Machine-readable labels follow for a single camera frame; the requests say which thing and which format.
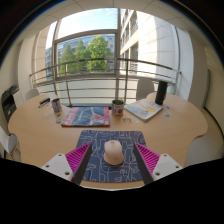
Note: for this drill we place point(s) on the beige computer mouse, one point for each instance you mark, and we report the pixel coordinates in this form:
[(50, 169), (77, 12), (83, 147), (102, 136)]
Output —
[(113, 153)]

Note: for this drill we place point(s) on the white mug with red print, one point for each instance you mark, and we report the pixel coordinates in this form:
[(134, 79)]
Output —
[(117, 108)]

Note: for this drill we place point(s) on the dark blue patterned mouse pad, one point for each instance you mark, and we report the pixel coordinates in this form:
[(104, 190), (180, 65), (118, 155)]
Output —
[(100, 138)]

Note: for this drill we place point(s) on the light blue illustrated book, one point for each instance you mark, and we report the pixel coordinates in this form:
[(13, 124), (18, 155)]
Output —
[(144, 109)]

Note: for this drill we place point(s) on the metal balcony railing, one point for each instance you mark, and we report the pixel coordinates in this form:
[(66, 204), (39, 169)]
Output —
[(93, 77)]

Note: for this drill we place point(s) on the black cylindrical tumbler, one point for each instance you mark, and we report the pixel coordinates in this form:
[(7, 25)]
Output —
[(161, 93)]

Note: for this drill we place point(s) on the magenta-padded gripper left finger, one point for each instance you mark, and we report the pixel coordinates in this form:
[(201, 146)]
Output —
[(60, 164)]

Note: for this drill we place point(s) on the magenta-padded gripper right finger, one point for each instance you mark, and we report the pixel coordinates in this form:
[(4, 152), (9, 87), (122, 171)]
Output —
[(165, 164)]

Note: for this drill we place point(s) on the black and white printer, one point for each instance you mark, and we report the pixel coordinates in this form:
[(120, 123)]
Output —
[(9, 105)]

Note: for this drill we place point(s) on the white chair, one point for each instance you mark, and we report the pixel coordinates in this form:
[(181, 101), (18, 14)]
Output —
[(7, 141), (31, 94), (145, 88)]

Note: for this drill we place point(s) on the striped mug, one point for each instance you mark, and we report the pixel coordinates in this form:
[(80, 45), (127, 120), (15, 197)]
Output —
[(56, 105)]

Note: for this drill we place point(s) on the small dark stapler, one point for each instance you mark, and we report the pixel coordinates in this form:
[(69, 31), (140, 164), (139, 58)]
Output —
[(44, 102)]

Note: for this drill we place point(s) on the red and blue magazine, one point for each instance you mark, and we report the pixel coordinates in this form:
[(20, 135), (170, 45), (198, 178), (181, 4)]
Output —
[(86, 116)]

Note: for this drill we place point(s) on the blue round sticker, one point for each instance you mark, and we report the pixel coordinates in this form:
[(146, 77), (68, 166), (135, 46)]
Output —
[(166, 115)]

